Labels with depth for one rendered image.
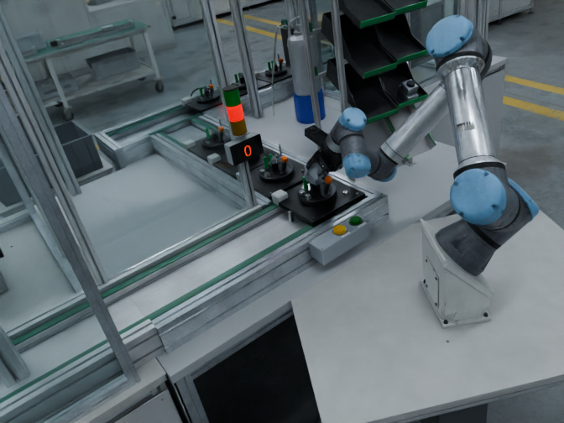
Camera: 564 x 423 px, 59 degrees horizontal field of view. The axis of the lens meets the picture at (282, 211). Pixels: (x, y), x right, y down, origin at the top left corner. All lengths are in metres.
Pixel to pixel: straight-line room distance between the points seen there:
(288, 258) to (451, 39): 0.77
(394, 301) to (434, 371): 0.26
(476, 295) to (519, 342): 0.15
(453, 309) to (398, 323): 0.16
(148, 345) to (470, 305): 0.87
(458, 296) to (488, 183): 0.34
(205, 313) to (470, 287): 0.73
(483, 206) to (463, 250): 0.18
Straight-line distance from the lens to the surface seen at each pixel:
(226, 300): 1.51
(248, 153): 1.68
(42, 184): 1.13
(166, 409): 1.56
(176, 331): 1.48
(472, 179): 1.20
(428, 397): 1.29
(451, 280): 1.33
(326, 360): 1.37
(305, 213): 1.72
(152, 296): 1.63
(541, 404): 2.42
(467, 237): 1.34
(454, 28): 1.37
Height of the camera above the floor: 1.90
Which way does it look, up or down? 32 degrees down
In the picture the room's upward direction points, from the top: 11 degrees counter-clockwise
